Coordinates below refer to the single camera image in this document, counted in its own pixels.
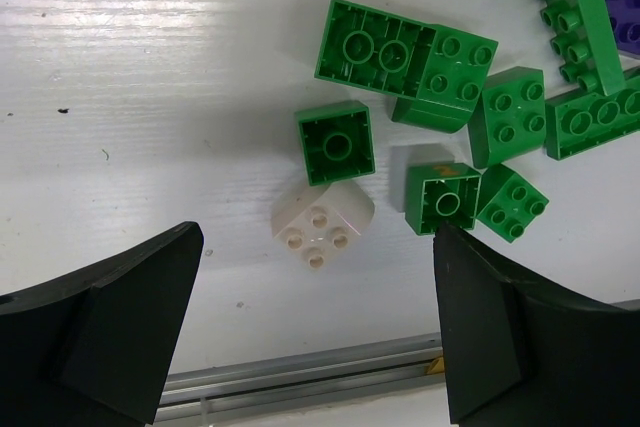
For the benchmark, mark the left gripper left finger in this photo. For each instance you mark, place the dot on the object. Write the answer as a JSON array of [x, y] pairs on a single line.
[[94, 347]]

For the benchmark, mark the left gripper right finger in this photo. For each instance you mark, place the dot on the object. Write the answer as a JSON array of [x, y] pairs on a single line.
[[522, 350]]

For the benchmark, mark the white lego brick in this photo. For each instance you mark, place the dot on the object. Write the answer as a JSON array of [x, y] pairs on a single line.
[[318, 223]]

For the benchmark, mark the green lego long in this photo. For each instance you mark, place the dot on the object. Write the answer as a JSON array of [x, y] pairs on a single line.
[[583, 38], [577, 121], [374, 50]]

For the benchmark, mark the purple lego brick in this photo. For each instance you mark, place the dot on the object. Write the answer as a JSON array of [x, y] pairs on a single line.
[[624, 19]]

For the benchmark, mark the green lego lower right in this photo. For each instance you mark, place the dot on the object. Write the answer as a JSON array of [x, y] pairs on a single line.
[[508, 203]]

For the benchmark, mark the green lego lower left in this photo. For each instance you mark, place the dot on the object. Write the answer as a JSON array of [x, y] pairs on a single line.
[[437, 193]]

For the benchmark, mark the green lego centre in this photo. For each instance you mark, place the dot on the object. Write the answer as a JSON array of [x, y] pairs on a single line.
[[509, 117]]

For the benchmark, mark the green lego small left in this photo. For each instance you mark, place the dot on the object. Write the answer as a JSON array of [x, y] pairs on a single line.
[[336, 141]]

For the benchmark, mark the green lego middle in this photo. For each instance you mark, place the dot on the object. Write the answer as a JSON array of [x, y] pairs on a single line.
[[448, 84]]

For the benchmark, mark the aluminium rail front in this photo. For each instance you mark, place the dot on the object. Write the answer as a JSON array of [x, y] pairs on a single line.
[[255, 389]]

